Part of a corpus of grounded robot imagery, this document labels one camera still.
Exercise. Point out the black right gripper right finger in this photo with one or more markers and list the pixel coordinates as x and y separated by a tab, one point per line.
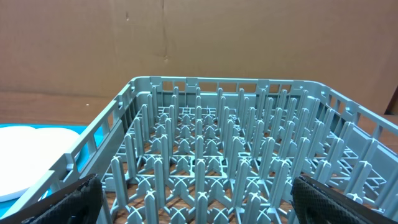
315	203

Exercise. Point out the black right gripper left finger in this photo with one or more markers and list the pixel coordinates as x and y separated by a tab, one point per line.
79	202

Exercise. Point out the grey dishwasher rack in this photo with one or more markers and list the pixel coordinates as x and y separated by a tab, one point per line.
212	150

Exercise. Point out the teal serving tray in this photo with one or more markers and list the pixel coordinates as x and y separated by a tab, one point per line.
88	138

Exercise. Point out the small white cup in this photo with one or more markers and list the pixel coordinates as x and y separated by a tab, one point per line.
27	153

